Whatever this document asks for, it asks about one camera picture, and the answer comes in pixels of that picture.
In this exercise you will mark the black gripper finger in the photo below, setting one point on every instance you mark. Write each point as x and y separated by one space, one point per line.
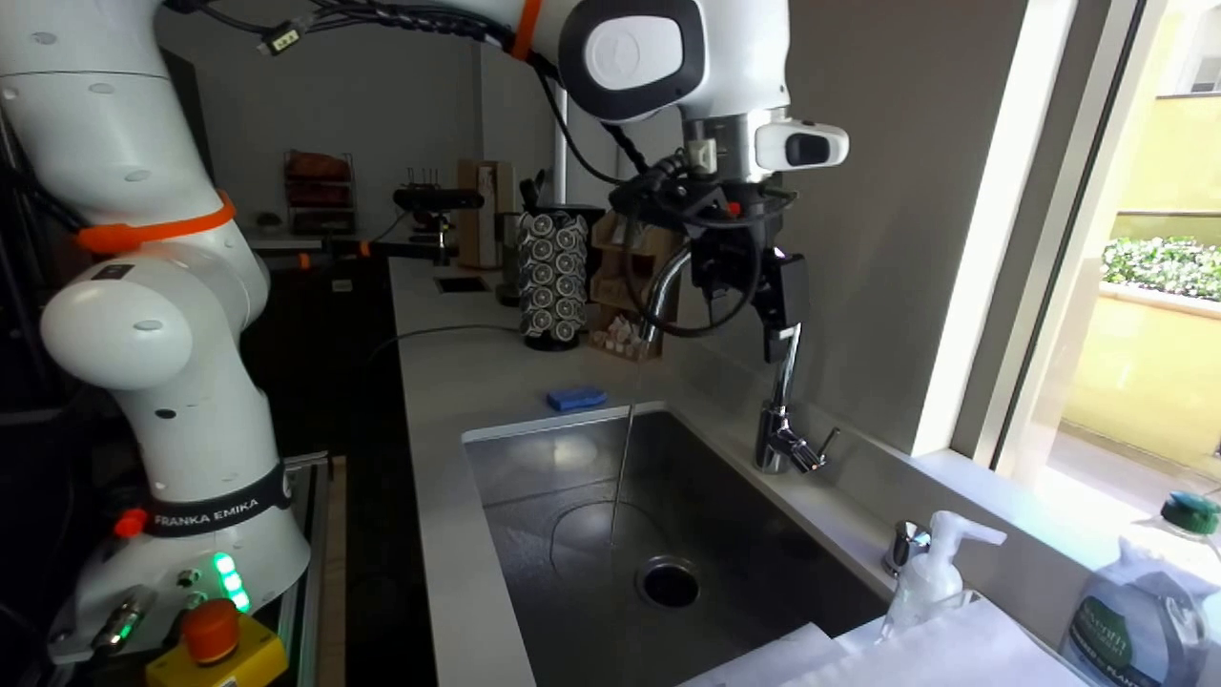
785 300

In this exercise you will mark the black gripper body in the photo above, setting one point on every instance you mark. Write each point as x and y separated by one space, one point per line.
737 237

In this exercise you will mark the chrome gooseneck kitchen faucet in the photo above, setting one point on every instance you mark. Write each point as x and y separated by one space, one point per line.
778 432

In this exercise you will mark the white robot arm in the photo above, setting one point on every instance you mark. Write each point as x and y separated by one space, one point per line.
157 313

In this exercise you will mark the brown cardboard box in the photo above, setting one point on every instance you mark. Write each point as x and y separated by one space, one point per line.
626 266

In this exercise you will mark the coffee capsule rack holder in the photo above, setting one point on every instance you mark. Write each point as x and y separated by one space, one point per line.
554 279

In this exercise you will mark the blue sponge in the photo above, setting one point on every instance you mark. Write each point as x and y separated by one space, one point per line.
579 397

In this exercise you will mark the small chrome sink button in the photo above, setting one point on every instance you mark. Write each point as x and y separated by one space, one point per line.
906 542

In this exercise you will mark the stainless steel sink basin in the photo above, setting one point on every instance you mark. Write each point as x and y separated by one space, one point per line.
638 558

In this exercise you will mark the white pump soap dispenser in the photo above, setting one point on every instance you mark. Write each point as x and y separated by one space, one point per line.
933 583

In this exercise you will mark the clear dish soap bottle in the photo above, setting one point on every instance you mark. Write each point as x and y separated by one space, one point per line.
1155 613

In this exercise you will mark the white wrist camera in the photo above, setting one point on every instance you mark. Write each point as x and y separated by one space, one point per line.
801 147

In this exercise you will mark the black camera on stand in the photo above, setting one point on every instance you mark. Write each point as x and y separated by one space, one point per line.
432 214

